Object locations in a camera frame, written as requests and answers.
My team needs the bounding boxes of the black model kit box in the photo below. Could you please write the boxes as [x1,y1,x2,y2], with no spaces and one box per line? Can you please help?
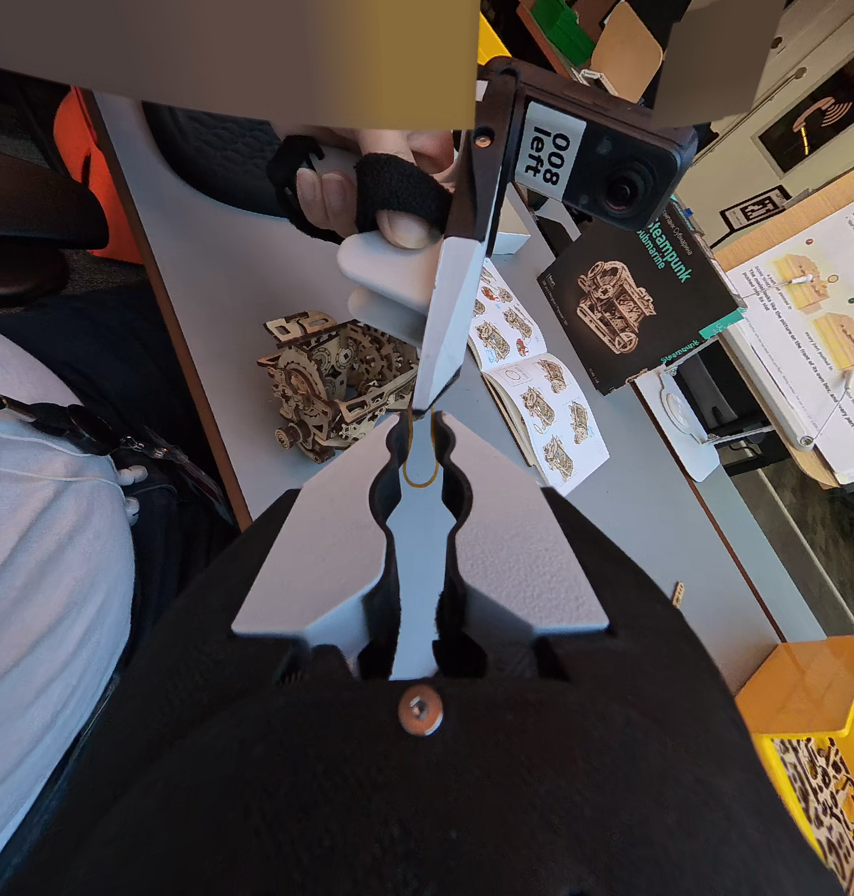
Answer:
[536,203,747,396]

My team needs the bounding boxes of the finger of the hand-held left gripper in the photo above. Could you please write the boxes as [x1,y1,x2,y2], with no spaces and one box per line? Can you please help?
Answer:
[409,237,489,420]

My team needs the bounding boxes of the yellow rubber band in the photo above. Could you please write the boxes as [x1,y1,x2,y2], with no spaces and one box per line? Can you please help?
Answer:
[400,412,443,489]

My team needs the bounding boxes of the orange plastic object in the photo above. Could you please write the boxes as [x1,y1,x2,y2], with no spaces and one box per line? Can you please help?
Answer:
[52,86,145,267]

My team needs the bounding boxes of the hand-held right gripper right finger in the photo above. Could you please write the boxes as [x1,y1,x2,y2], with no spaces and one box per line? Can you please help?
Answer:
[432,412,613,679]

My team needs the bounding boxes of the white card stand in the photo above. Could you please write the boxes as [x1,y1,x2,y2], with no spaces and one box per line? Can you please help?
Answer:
[633,367,723,483]

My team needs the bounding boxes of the grey desk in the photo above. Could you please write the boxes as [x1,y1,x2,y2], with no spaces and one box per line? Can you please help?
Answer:
[94,91,830,694]

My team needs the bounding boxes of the black framed wall sign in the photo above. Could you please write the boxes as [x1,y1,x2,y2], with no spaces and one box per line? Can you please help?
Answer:
[751,55,854,177]

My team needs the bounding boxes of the green plastic boxes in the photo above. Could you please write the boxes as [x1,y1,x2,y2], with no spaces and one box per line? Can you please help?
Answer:
[530,0,597,69]

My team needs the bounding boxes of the black lanyard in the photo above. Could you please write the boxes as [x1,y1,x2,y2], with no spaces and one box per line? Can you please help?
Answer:
[0,382,190,464]

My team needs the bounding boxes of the leopard print cloth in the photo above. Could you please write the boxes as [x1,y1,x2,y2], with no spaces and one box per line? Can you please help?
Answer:
[773,737,854,895]

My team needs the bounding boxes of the wooden board with instruction sheet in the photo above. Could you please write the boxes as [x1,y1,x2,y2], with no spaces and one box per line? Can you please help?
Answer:
[714,161,854,489]

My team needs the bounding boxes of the black wrist rest pad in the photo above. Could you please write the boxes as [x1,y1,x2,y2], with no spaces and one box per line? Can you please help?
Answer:
[141,101,296,219]

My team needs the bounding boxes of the open instruction booklet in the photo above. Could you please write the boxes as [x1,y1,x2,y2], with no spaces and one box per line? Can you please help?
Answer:
[466,258,610,497]

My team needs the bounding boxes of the person in white shirt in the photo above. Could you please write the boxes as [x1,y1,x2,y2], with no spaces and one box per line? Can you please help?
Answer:
[0,318,138,865]

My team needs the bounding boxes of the person's left hand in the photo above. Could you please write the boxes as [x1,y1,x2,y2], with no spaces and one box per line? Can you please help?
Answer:
[296,128,464,251]

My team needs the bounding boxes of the yellow plastic bin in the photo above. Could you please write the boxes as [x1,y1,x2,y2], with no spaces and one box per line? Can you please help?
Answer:
[735,632,854,896]

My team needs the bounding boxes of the black and white marker tag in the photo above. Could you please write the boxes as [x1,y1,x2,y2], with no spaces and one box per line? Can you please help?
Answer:
[719,185,792,233]

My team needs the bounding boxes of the wooden mechanical model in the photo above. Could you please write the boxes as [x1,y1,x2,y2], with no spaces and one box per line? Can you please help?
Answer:
[257,311,422,464]

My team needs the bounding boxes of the black chair armrest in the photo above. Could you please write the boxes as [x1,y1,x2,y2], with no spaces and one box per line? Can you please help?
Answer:
[0,146,110,282]

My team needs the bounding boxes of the cardboard piece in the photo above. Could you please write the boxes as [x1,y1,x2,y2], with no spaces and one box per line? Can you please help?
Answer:
[593,2,665,104]

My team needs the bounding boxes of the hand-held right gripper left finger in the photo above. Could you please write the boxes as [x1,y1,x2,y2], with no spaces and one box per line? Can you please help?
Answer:
[231,412,408,679]

